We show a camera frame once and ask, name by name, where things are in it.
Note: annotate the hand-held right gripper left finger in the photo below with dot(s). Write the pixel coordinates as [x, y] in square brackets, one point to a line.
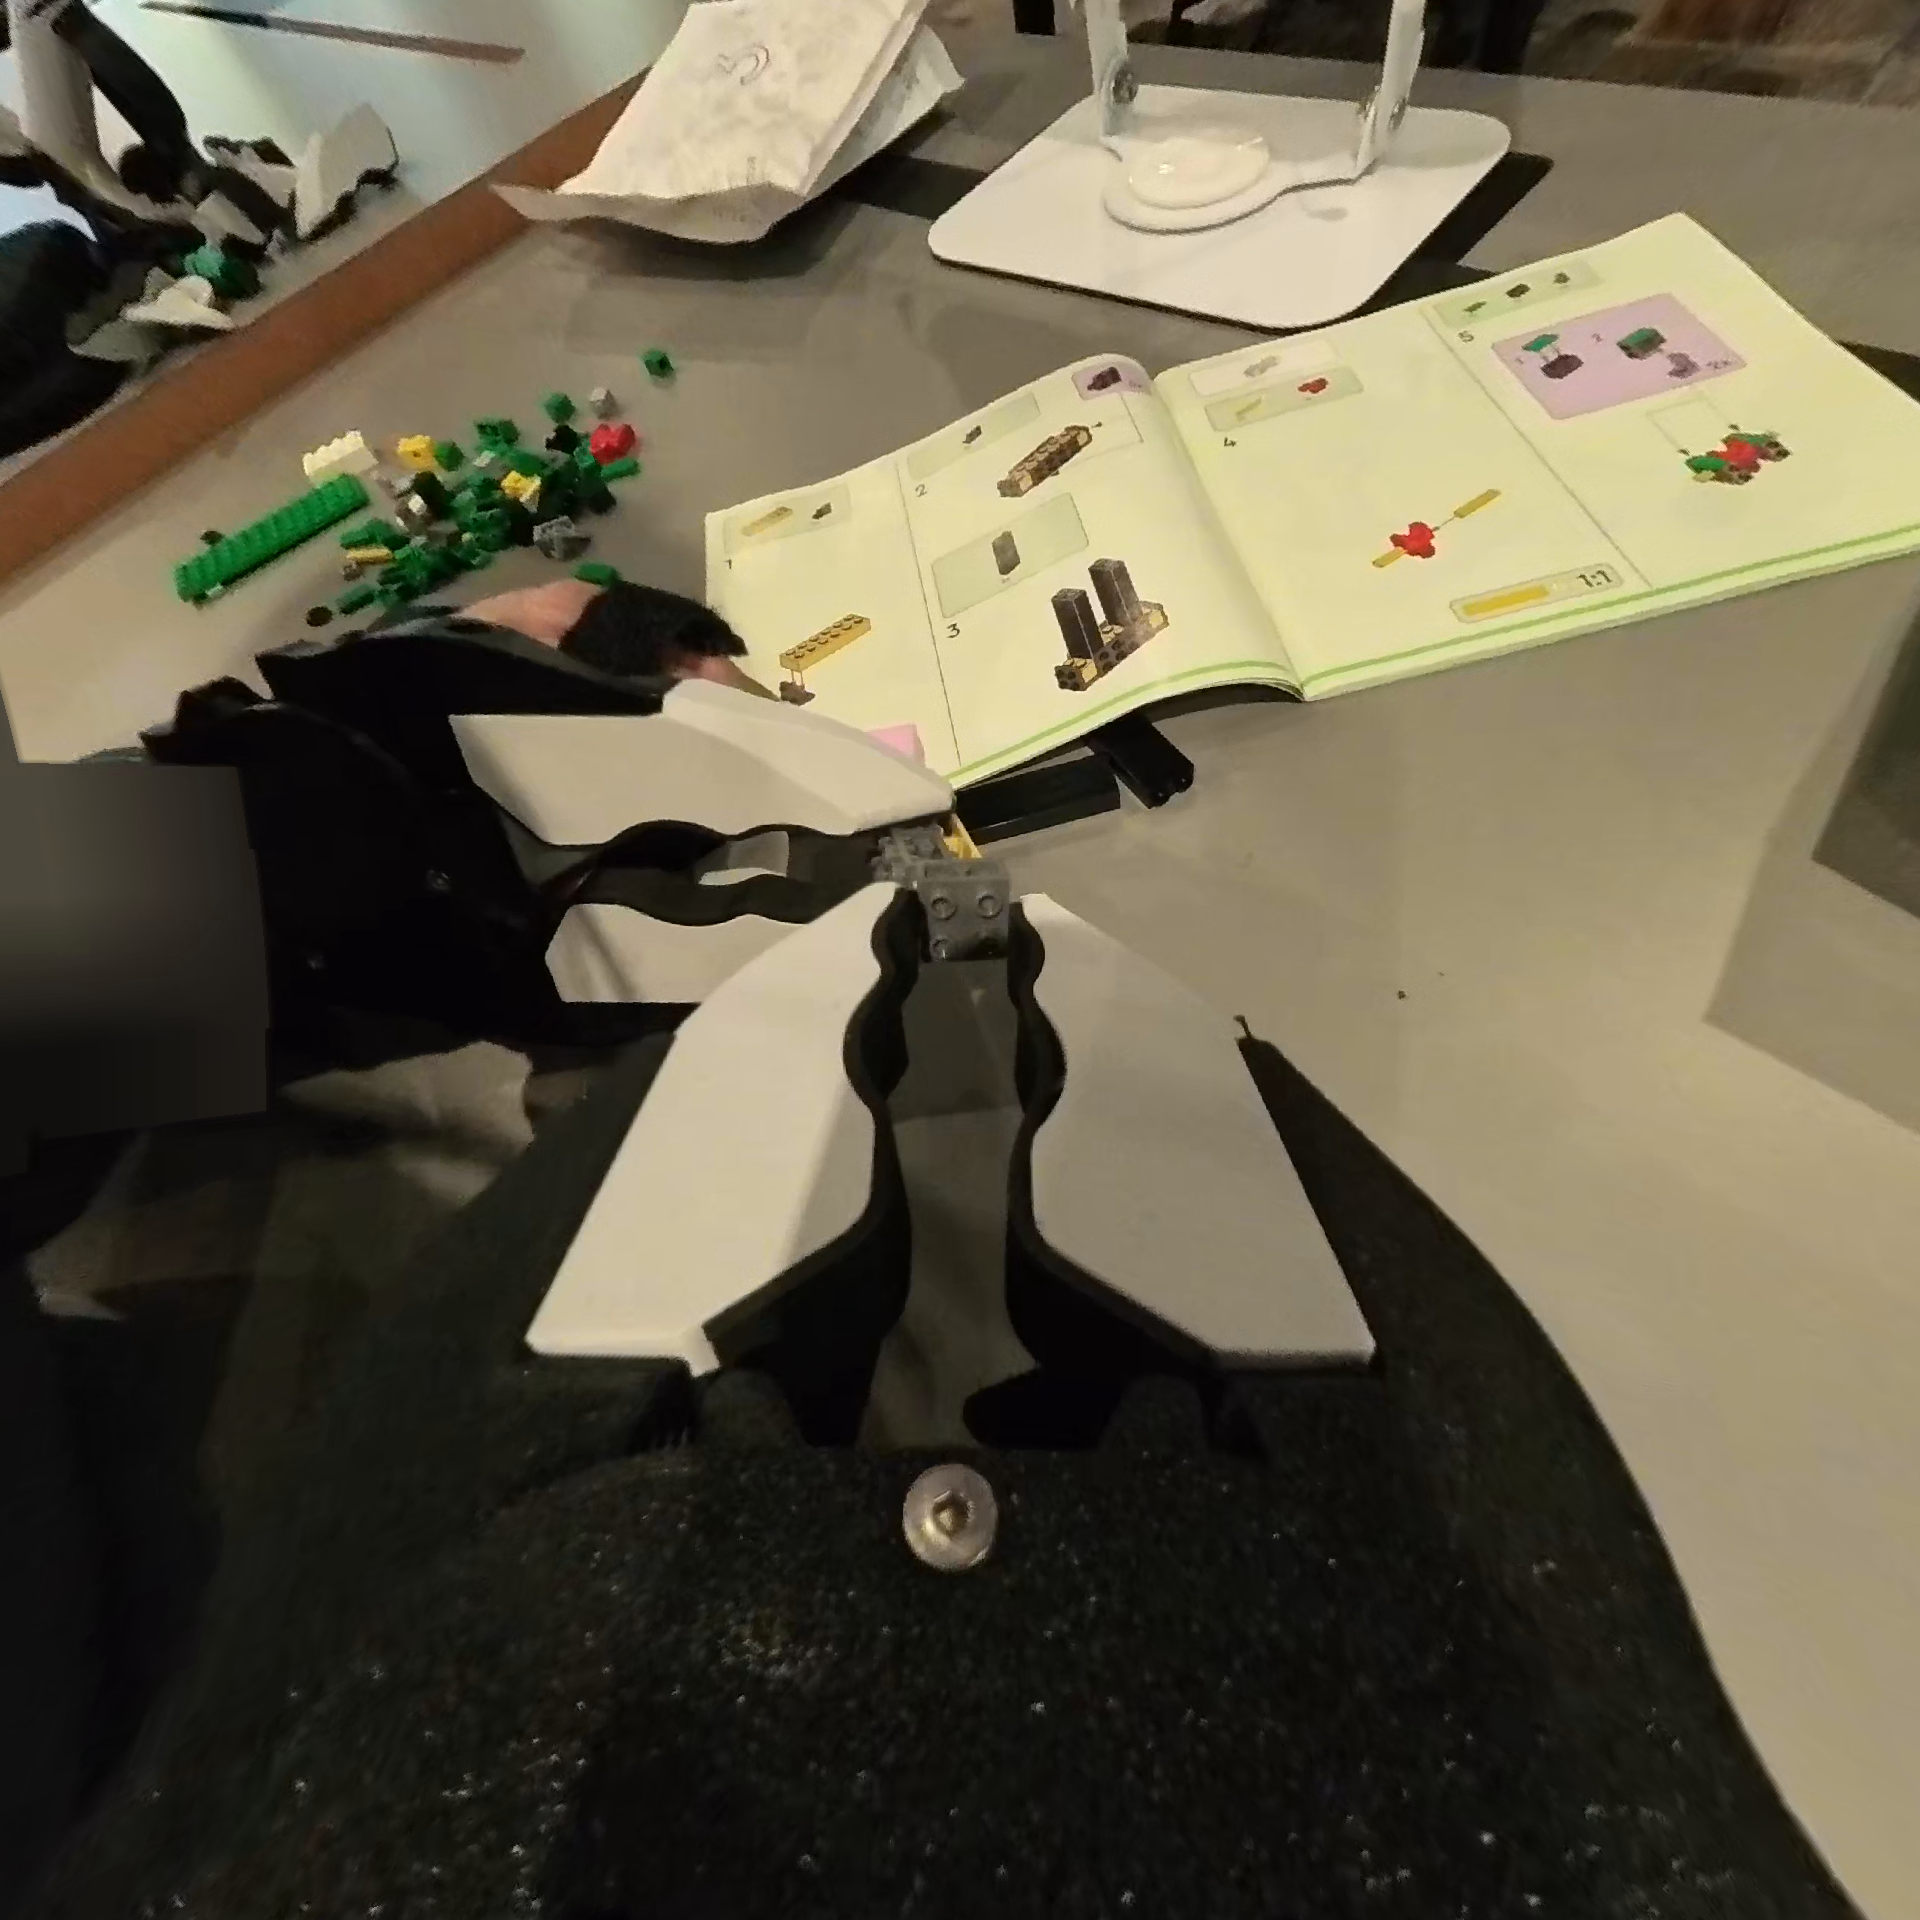
[733, 1170]

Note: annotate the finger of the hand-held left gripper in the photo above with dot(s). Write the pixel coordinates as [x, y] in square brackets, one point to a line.
[645, 954]
[704, 749]

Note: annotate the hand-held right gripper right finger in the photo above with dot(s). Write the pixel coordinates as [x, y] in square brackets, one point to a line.
[1184, 1185]

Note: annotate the tan toy brick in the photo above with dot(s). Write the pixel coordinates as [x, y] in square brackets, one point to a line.
[953, 836]

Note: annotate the dark grey toy brick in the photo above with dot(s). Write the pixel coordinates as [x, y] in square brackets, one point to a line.
[962, 916]

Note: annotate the grey desk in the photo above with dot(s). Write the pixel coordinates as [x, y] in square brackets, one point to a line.
[1500, 931]

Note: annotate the person's left hand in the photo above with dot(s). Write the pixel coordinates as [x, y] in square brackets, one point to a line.
[524, 612]

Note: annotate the pink toy brick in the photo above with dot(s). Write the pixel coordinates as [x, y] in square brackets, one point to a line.
[897, 744]

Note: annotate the black long toy brick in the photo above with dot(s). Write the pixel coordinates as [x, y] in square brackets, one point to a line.
[1147, 761]
[1043, 796]

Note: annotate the pile of small toy bricks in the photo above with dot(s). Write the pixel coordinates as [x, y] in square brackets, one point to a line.
[464, 494]

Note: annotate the brown wooden strip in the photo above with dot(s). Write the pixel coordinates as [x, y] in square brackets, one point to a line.
[299, 345]

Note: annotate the crumpled white paper bag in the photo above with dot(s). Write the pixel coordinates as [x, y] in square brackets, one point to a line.
[751, 106]

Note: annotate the green instruction booklet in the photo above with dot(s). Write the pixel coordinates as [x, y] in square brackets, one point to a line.
[1348, 494]

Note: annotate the white stand base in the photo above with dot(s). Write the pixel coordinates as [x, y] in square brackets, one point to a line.
[1319, 194]

